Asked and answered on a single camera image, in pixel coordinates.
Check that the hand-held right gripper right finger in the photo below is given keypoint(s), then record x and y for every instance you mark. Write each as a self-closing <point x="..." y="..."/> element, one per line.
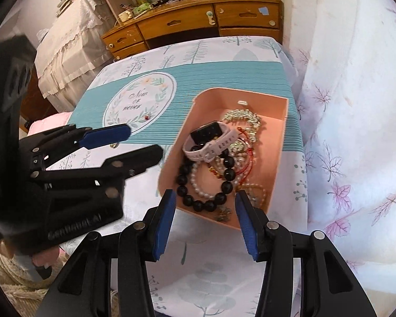
<point x="247" y="228"/>

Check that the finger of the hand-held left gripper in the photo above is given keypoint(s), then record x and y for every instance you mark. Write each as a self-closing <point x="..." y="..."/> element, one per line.
<point x="105" y="136"/>
<point x="135" y="160"/>

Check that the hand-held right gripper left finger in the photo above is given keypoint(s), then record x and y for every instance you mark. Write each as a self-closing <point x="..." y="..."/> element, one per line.
<point x="163" y="224"/>

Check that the gold bee brooch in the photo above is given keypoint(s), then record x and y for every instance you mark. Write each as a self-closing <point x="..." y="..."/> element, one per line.
<point x="222" y="214"/>

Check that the pink smartwatch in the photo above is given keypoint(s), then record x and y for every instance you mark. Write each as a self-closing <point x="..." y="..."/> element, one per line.
<point x="204" y="135"/>

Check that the gold round pendant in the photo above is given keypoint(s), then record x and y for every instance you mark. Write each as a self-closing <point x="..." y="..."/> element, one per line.
<point x="239" y="146"/>

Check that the peach plastic box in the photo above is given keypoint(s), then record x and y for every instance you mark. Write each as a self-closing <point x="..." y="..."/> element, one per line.
<point x="267" y="132"/>

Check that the gold leaf hair clip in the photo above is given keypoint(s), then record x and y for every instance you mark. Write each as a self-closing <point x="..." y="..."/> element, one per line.
<point x="242" y="115"/>

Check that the person's left hand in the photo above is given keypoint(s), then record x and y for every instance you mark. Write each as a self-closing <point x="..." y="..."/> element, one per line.
<point x="44" y="257"/>

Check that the pink blanket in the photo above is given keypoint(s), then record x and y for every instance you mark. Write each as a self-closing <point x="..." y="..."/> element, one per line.
<point x="41" y="125"/>

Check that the dark wooden cabinet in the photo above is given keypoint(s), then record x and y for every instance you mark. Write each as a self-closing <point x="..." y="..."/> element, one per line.
<point x="36" y="102"/>

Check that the white lace cloth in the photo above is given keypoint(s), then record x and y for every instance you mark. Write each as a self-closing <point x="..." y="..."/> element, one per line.
<point x="69" y="56"/>

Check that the cream knitted sweater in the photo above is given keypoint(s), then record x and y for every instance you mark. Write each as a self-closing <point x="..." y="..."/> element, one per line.
<point x="10" y="290"/>

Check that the tree print tablecloth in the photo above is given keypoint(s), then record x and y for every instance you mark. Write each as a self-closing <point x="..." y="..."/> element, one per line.
<point x="217" y="72"/>

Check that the wooden desk with drawers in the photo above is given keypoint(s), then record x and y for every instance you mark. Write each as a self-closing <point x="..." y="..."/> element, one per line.
<point x="184" y="19"/>

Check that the white floral curtain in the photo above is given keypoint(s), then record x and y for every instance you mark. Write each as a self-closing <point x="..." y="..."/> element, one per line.
<point x="349" y="105"/>

